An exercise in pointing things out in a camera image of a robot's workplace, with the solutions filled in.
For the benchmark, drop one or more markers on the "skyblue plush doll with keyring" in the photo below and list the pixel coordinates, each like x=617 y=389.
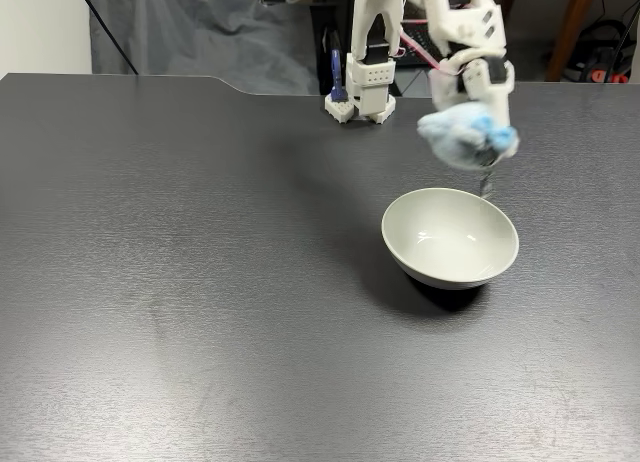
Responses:
x=450 y=137

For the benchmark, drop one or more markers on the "black tripod leg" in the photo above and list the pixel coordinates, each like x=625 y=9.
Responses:
x=105 y=27

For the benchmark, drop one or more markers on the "black and red vacuum cleaner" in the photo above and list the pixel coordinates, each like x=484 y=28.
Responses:
x=600 y=57

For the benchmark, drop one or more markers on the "grey cloth backdrop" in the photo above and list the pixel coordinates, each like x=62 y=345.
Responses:
x=200 y=32

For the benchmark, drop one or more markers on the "white bowl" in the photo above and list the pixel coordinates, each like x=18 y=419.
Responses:
x=450 y=242

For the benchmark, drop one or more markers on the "blue table clamp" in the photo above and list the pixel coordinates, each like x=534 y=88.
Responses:
x=337 y=77

